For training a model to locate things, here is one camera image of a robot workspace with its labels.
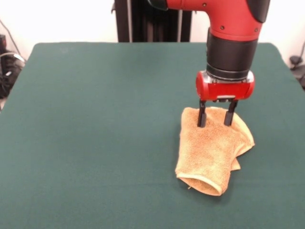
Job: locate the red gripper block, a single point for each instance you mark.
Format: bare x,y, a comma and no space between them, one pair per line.
224,90

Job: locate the tan terry towel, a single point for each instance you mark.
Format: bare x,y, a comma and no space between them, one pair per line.
209,152

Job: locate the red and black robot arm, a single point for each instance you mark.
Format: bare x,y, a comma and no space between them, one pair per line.
228,14

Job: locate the dark green table cloth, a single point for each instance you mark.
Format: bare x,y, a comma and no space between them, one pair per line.
95,143

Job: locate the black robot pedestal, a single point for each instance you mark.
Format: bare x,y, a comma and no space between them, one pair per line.
143,23

